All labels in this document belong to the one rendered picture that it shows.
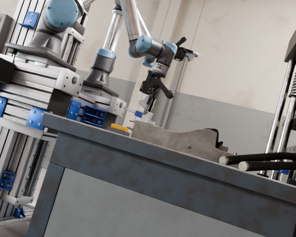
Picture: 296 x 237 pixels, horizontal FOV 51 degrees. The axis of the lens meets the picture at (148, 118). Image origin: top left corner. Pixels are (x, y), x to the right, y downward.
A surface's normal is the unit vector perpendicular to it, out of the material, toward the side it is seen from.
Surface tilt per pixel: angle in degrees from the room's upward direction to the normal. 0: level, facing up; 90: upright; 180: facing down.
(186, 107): 90
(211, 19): 90
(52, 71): 90
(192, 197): 90
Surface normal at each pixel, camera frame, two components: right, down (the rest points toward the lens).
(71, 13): 0.35, 0.15
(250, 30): -0.31, -0.17
